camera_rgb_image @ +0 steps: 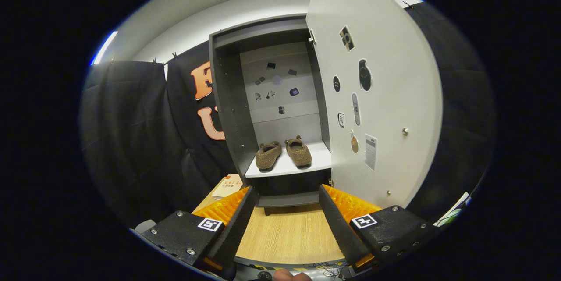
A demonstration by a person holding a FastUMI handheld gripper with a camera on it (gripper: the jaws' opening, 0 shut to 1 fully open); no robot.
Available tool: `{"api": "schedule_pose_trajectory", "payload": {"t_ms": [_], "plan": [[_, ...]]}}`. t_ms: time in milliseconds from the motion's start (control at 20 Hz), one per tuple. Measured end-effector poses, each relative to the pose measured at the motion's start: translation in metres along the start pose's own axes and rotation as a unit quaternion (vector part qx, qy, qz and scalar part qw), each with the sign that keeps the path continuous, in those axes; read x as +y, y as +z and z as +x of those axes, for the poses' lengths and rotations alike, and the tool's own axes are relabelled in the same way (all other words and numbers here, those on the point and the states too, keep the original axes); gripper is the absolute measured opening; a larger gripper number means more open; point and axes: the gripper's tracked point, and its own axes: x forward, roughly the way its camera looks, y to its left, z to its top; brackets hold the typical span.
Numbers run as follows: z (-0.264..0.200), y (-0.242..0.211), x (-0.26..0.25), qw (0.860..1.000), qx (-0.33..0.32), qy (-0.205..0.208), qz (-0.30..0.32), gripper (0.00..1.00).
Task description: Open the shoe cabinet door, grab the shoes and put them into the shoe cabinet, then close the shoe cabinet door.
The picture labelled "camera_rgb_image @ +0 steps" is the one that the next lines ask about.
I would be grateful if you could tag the dark grey shoe cabinet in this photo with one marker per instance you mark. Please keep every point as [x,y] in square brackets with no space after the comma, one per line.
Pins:
[228,97]

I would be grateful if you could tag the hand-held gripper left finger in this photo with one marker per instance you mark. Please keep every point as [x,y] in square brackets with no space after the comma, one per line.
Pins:
[236,228]

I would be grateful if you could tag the beige shoe cabinet door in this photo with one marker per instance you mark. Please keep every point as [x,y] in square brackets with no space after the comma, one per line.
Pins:
[394,97]

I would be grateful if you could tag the black backdrop cloth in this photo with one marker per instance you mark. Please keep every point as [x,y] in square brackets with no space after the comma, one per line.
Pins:
[131,140]

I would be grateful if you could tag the brown fuzzy shoe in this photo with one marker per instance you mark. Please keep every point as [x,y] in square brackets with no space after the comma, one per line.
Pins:
[267,157]
[299,154]

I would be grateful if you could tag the white cabinet shelf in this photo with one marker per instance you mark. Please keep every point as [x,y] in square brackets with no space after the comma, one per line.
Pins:
[289,170]

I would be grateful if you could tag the light grey object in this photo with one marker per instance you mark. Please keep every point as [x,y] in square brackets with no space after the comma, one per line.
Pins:
[144,226]

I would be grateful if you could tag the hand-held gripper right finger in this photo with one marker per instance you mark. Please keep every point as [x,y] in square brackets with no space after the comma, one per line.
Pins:
[339,228]

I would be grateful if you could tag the narrow ceiling light panel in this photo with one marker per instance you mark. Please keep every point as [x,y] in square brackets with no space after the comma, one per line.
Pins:
[105,48]

